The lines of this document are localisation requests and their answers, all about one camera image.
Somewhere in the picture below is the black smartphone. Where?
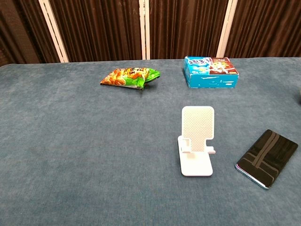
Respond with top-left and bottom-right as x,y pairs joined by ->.
235,129 -> 299,190

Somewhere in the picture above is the blue tablecloth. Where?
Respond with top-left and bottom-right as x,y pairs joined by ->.
0,56 -> 301,226

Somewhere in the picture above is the white phone stand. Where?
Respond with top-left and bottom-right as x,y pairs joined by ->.
177,105 -> 216,177

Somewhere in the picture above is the dark brown curtain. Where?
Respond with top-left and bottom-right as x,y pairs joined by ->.
0,0 -> 301,68

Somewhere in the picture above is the white upright screen post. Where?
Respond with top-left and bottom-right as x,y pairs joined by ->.
138,0 -> 151,60

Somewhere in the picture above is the blue snack box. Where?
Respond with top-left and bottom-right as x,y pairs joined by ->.
183,56 -> 240,89

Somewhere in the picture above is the white slanted screen post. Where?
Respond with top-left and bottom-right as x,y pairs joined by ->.
215,0 -> 238,58
38,0 -> 69,63

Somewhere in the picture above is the green orange snack bag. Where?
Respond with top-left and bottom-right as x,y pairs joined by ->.
100,67 -> 161,90

